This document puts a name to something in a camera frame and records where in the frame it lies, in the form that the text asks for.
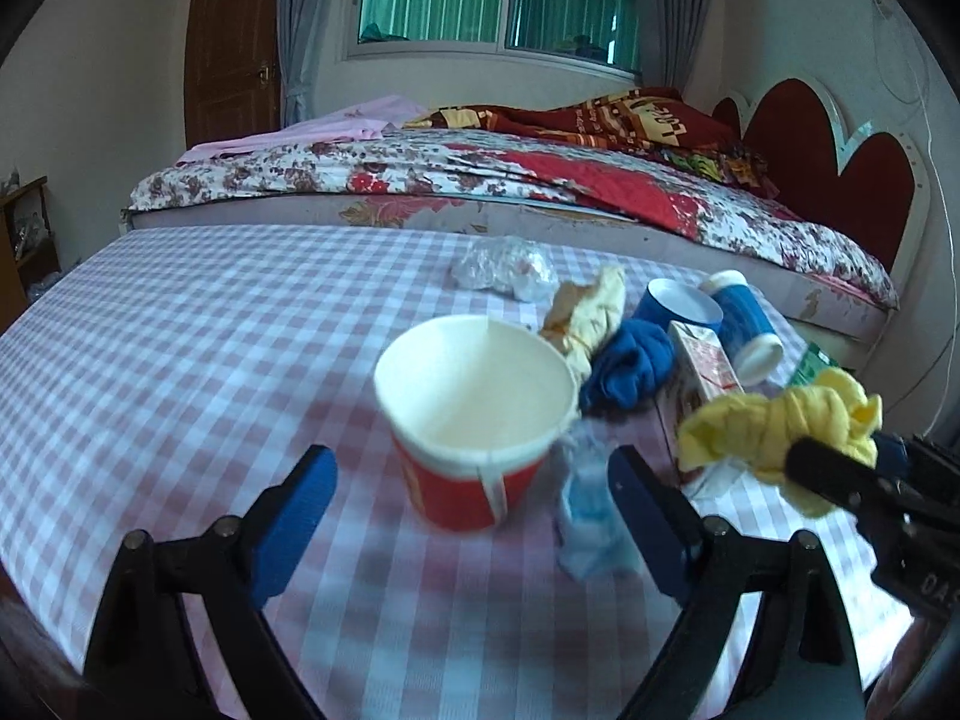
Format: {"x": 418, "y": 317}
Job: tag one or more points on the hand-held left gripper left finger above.
{"x": 292, "y": 517}

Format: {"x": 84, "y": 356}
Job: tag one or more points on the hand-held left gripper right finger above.
{"x": 645, "y": 517}

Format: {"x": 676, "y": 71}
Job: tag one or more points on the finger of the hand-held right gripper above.
{"x": 891, "y": 454}
{"x": 832, "y": 476}

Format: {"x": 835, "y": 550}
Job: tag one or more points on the yellow knotted cloth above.
{"x": 757, "y": 420}

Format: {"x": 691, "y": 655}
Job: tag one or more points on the blue knotted cloth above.
{"x": 630, "y": 364}

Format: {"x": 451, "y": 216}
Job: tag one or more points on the red paper bowl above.
{"x": 465, "y": 495}

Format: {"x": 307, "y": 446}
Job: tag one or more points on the tall blue paper cup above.
{"x": 746, "y": 322}

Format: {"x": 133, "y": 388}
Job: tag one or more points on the light blue plastic wrapper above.
{"x": 589, "y": 517}

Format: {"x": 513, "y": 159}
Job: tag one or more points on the green carton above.
{"x": 814, "y": 367}

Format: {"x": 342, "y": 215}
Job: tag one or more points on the red and white carton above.
{"x": 705, "y": 367}

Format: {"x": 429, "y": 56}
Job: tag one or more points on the beige crumpled wrapper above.
{"x": 592, "y": 315}

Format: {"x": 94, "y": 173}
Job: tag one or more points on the small blue paper cup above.
{"x": 660, "y": 307}

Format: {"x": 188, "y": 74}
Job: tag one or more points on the pink checkered tablecloth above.
{"x": 187, "y": 330}

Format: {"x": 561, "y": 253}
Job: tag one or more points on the crumpled clear plastic wrap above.
{"x": 499, "y": 266}

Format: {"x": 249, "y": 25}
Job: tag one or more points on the red heart-shaped headboard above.
{"x": 810, "y": 142}

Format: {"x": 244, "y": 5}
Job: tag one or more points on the wooden shelf unit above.
{"x": 15, "y": 270}

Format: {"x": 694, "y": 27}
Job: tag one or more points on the floral quilt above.
{"x": 525, "y": 165}

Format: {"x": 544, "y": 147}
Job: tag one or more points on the pink bed sheet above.
{"x": 337, "y": 124}

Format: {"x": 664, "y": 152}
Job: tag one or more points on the red printed blanket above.
{"x": 600, "y": 120}

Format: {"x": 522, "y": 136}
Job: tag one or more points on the brown wooden door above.
{"x": 232, "y": 52}

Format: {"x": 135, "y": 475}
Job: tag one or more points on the grey curtain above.
{"x": 300, "y": 30}
{"x": 675, "y": 15}

